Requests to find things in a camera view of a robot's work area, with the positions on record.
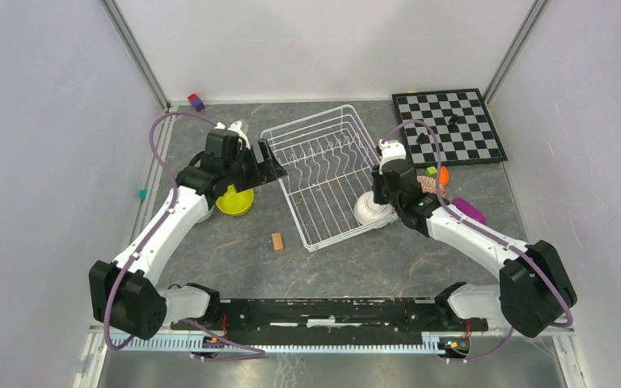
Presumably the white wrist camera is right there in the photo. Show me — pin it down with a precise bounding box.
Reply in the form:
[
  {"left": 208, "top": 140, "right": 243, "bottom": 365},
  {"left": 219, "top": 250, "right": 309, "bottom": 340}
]
[
  {"left": 213, "top": 120, "right": 251, "bottom": 150},
  {"left": 378, "top": 139, "right": 407, "bottom": 167}
]

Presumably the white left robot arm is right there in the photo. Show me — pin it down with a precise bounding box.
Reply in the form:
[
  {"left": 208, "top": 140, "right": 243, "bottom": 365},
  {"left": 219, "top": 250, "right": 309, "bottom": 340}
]
[{"left": 89, "top": 124, "right": 287, "bottom": 340}]

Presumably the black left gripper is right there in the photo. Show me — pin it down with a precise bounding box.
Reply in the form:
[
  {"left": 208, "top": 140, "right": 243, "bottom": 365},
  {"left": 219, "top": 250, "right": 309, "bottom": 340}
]
[{"left": 224, "top": 139, "right": 287, "bottom": 193}]

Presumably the black chess piece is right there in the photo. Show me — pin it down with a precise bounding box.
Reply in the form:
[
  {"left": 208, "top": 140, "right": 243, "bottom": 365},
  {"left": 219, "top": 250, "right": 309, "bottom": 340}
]
[
  {"left": 447, "top": 115, "right": 460, "bottom": 126},
  {"left": 416, "top": 133, "right": 429, "bottom": 145}
]

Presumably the white smooth bowl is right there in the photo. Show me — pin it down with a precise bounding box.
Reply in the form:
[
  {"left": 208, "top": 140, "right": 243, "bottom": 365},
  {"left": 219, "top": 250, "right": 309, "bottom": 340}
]
[{"left": 353, "top": 191, "right": 397, "bottom": 228}]

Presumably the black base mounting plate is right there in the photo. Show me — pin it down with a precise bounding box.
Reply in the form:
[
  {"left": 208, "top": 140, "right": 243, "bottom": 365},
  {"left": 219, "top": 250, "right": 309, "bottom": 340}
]
[{"left": 197, "top": 297, "right": 476, "bottom": 346}]

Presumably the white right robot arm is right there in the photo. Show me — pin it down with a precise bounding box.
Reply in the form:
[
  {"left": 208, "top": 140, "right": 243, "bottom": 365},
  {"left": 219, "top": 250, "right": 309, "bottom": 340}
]
[{"left": 372, "top": 159, "right": 577, "bottom": 338}]

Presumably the red purple toy block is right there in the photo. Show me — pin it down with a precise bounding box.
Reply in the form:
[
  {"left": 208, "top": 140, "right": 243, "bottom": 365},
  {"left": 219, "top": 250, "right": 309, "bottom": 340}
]
[{"left": 188, "top": 93, "right": 205, "bottom": 112}]

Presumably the magenta plastic object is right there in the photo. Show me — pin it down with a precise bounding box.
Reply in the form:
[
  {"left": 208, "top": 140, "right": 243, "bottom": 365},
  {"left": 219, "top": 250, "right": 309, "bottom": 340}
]
[{"left": 451, "top": 197, "right": 487, "bottom": 225}]

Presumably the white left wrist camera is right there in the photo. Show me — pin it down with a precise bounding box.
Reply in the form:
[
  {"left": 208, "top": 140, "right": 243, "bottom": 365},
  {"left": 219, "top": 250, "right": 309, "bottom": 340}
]
[{"left": 213, "top": 120, "right": 251, "bottom": 150}]

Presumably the blue patterned bowl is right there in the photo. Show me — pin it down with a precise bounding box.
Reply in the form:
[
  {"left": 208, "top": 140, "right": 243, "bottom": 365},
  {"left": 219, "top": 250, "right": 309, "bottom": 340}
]
[{"left": 416, "top": 175, "right": 446, "bottom": 197}]

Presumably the yellow bowl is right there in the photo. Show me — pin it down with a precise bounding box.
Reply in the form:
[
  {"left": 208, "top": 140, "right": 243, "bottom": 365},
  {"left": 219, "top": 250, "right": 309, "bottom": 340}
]
[{"left": 216, "top": 185, "right": 255, "bottom": 217}]

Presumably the small wooden block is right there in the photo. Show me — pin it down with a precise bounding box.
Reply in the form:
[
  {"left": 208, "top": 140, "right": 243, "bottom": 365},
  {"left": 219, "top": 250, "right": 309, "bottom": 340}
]
[{"left": 271, "top": 232, "right": 285, "bottom": 251}]

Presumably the white ribbed bowl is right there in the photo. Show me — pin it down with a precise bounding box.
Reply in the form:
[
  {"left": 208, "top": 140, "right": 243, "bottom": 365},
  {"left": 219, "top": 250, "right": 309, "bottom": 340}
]
[{"left": 197, "top": 208, "right": 215, "bottom": 223}]

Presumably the white wire dish rack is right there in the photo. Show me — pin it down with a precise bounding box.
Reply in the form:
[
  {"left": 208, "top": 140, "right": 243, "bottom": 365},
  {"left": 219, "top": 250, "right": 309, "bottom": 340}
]
[{"left": 261, "top": 104, "right": 378, "bottom": 251}]

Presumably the orange toy block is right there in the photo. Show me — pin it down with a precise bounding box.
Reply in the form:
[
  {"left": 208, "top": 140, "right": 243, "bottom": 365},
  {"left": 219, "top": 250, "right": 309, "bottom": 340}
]
[{"left": 438, "top": 166, "right": 450, "bottom": 186}]

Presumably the black white chessboard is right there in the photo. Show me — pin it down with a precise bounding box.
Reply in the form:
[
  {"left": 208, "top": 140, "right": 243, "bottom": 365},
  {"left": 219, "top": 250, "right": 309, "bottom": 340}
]
[{"left": 391, "top": 88, "right": 508, "bottom": 167}]

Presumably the aluminium frame rail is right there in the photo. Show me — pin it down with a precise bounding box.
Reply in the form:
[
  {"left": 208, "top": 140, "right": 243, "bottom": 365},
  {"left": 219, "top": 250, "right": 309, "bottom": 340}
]
[{"left": 73, "top": 108, "right": 178, "bottom": 387}]

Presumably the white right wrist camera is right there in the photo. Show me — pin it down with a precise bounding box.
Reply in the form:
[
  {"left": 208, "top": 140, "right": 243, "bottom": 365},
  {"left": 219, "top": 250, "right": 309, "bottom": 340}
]
[{"left": 378, "top": 139, "right": 407, "bottom": 167}]

